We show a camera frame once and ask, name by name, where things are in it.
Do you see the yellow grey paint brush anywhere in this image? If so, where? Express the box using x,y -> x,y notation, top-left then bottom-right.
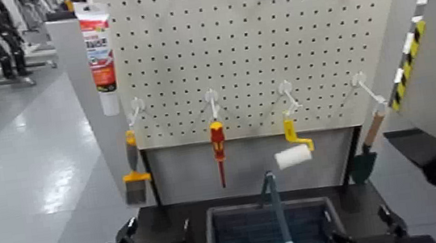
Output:
115,128 -> 156,207

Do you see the grey lower back panel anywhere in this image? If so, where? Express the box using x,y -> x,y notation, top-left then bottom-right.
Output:
145,119 -> 363,212

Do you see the red yellow screwdriver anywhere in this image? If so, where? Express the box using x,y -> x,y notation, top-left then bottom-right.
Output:
208,120 -> 233,190

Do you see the white peg hook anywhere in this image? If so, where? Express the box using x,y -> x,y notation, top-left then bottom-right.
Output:
203,87 -> 223,124
277,78 -> 304,119
124,96 -> 149,129
350,69 -> 388,110

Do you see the white partition panel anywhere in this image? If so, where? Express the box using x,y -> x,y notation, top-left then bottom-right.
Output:
348,0 -> 436,136
44,9 -> 158,218

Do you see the white red sealant tube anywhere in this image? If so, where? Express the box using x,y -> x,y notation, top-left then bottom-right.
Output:
73,0 -> 124,120

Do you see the white pegboard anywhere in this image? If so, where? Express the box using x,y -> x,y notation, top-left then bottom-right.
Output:
94,0 -> 427,161

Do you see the black pegboard frame post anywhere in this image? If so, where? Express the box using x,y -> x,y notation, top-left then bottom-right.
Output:
139,148 -> 164,210
333,125 -> 370,186

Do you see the wooden handled dark trowel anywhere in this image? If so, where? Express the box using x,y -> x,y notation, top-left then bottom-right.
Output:
342,108 -> 397,186

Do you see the yellow handled white paint roller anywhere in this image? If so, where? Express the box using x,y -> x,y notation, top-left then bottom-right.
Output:
268,115 -> 318,172

